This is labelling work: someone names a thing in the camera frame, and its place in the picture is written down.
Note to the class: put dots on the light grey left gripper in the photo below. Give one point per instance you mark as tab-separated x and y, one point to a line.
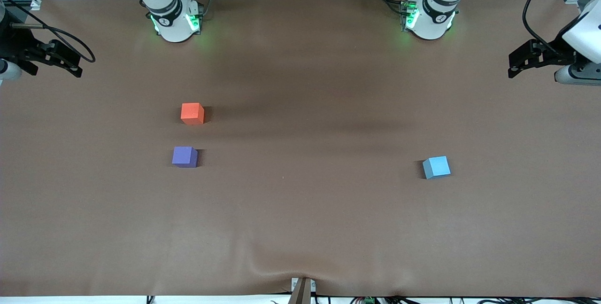
557	48

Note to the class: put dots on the light grey right gripper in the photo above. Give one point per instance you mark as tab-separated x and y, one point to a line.
15	43

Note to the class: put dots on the light blue foam block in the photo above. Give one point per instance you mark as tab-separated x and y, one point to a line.
436	167

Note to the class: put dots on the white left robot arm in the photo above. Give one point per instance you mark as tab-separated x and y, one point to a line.
436	17

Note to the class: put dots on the orange foam block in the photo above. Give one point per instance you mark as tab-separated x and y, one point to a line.
192	113

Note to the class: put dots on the purple foam block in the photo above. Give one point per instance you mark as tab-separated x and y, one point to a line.
184	157

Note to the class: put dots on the brown table cover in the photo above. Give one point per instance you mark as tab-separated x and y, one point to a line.
300	200

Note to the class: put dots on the green terminal connector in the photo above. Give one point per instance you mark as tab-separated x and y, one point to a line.
369	300

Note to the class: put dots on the brown camera mount post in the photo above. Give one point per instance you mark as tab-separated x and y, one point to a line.
303	292

